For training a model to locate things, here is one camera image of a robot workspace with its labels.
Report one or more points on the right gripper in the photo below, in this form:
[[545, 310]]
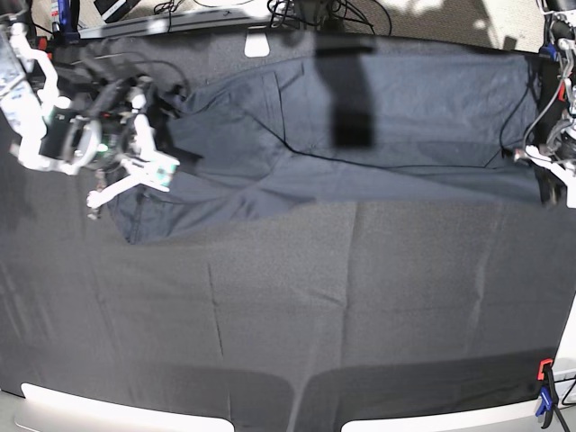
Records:
[[102, 129]]

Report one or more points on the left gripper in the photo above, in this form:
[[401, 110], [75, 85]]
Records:
[[556, 157]]

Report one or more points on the dark navy t-shirt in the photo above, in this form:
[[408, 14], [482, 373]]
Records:
[[357, 127]]

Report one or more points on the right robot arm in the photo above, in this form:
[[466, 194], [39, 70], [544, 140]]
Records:
[[25, 70]]

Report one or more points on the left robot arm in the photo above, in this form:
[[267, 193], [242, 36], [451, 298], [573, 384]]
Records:
[[559, 42]]

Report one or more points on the blue clamp top left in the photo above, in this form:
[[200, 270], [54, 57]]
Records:
[[64, 15]]

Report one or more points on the red black clamp left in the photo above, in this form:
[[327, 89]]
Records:
[[43, 44]]

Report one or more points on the black box on floor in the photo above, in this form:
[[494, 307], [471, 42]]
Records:
[[113, 11]]

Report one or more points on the blue orange clamp bottom right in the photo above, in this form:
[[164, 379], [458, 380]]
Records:
[[549, 401]]

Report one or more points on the black table cover cloth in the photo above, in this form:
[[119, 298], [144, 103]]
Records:
[[301, 321]]

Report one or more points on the white mount plate top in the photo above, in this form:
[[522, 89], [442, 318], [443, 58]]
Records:
[[256, 44]]

